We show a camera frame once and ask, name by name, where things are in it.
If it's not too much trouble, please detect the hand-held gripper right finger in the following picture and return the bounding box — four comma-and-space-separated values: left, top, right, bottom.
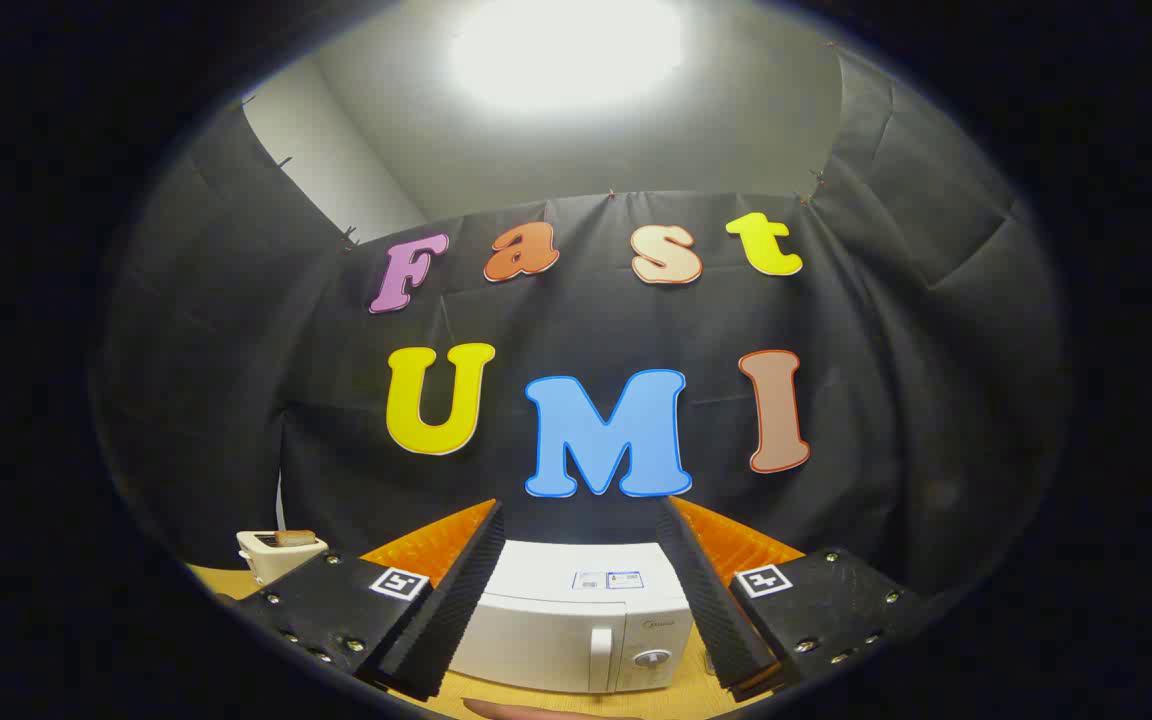
656, 495, 937, 701

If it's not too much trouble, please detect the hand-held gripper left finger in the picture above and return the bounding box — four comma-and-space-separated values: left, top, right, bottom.
226, 498, 507, 703

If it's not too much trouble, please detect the white microwave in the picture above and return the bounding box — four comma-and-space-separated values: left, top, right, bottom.
446, 540, 712, 696

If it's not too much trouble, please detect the cream white toaster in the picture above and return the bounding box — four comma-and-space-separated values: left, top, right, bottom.
236, 530, 329, 588

